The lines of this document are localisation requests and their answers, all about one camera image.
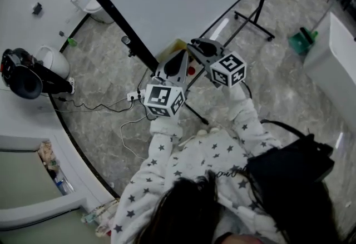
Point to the small dark wall outlet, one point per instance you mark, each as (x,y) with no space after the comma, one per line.
(61,33)

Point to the white cabinet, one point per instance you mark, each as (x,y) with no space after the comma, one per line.
(336,65)

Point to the pile of rubbish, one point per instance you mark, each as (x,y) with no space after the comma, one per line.
(50,158)

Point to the cream fluffy slipper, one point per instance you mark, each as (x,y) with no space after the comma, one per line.
(202,132)
(214,130)

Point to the crumpled plastic bag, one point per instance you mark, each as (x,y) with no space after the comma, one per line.
(101,218)

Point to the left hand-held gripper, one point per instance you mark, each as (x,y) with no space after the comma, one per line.
(164,99)

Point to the black shoulder bag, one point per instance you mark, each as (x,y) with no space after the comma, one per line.
(289,162)

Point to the green dustpan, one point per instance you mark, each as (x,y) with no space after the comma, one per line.
(300,41)

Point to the white floor appliance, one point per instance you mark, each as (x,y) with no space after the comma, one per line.
(91,6)

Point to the yellowish wooden box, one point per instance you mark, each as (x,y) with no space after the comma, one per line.
(173,48)

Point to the white star-print pajama top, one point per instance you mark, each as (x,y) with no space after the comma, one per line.
(205,159)

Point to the black chair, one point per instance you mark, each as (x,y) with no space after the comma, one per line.
(26,84)

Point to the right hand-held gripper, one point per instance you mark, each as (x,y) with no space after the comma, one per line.
(229,70)

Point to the black wall socket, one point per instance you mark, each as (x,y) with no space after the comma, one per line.
(37,8)

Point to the red round knob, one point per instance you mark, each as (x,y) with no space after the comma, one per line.
(191,70)

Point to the white power strip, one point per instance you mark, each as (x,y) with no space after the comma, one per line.
(135,95)

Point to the person's left forearm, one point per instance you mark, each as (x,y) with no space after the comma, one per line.
(161,151)

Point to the person's right forearm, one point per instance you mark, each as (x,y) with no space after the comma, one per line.
(247,123)

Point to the small green object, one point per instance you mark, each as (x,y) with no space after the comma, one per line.
(72,42)

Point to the white round bin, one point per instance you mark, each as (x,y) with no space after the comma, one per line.
(58,60)

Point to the clear plastic bottle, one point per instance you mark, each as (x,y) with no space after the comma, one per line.
(64,185)

